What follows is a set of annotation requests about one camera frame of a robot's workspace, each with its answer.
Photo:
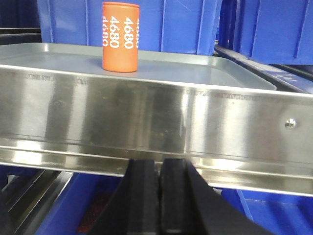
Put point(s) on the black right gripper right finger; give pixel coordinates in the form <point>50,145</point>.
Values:
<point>189,206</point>

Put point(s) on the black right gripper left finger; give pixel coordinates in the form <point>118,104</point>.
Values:
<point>133,209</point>

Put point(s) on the orange capacitor marked 4680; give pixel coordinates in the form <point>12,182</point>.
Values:
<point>120,36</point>

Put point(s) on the blue bin lower shelf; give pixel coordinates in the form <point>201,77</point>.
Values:
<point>42,202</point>

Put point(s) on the grey tray on shelf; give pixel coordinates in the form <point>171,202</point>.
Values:
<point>152,65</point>

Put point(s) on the blue bin upper left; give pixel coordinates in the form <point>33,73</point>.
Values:
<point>182,26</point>

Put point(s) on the blue bin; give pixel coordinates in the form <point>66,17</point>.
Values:
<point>182,26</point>
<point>268,31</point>

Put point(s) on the blue bin upper right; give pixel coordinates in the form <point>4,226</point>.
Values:
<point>268,31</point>

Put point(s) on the stainless steel shelf rail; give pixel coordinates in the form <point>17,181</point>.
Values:
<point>235,137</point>

